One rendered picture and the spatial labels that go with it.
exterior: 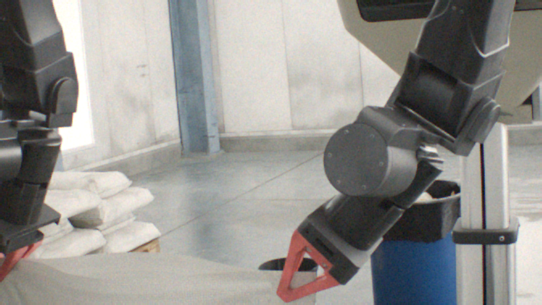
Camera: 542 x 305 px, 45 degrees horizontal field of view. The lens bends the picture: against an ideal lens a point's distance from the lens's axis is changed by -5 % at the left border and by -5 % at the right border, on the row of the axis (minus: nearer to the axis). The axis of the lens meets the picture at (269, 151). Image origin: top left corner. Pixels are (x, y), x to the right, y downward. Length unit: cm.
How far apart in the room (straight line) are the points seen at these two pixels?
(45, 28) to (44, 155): 14
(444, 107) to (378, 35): 45
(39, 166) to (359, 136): 38
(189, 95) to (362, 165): 902
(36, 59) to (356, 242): 37
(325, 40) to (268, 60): 84
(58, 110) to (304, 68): 840
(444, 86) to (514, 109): 53
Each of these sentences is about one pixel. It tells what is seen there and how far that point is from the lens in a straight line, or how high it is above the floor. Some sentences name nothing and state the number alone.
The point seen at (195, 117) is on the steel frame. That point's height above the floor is 53.
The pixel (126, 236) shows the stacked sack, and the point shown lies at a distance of 429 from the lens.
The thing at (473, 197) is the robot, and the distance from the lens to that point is 117.
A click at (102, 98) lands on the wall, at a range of 806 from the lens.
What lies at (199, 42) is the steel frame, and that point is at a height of 154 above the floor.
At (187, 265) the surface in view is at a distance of 77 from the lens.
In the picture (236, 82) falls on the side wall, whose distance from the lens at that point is 947.
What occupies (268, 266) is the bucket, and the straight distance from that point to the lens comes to 345.
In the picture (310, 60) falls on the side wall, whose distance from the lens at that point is 906.
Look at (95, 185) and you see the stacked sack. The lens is 422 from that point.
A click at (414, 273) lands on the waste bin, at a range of 286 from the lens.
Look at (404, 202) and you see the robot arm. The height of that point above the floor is 112.
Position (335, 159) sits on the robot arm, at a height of 117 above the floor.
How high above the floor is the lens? 125
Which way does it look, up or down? 8 degrees down
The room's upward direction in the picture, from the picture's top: 5 degrees counter-clockwise
